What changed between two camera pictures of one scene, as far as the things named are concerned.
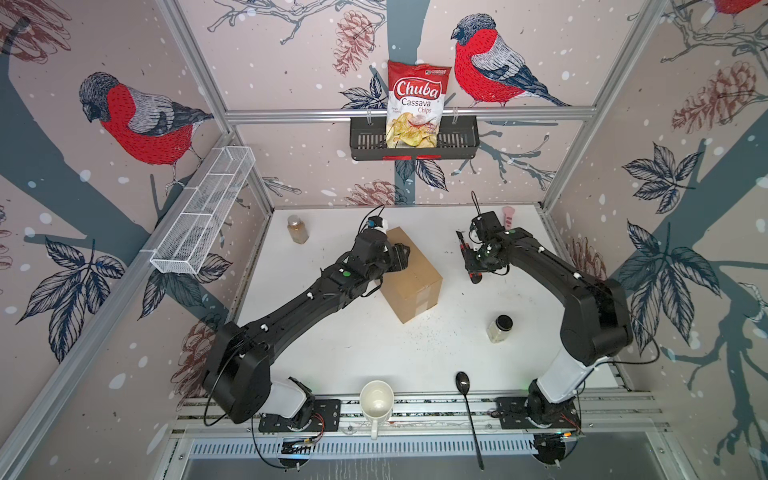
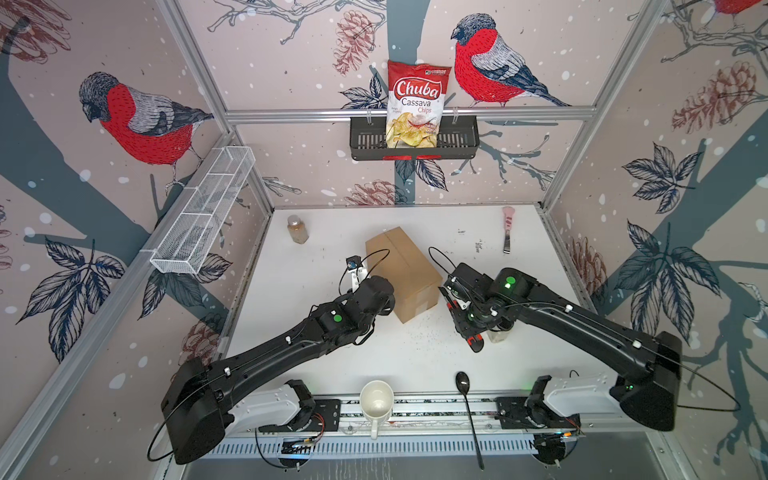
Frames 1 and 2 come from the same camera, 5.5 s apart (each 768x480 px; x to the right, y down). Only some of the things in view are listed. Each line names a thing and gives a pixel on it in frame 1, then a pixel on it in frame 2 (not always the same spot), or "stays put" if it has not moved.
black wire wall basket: (459, 138) stays put
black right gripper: (470, 258) to (466, 327)
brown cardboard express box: (414, 288) stays put
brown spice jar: (297, 229) stays put
